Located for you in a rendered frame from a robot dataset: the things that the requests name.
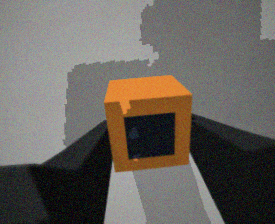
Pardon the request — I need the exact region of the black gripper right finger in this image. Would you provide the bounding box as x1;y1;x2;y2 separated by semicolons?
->
189;113;275;224

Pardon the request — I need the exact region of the orange block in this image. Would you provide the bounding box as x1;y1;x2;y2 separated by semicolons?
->
104;75;192;172

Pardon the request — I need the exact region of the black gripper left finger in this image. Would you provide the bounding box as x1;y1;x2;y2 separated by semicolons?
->
0;120;113;224

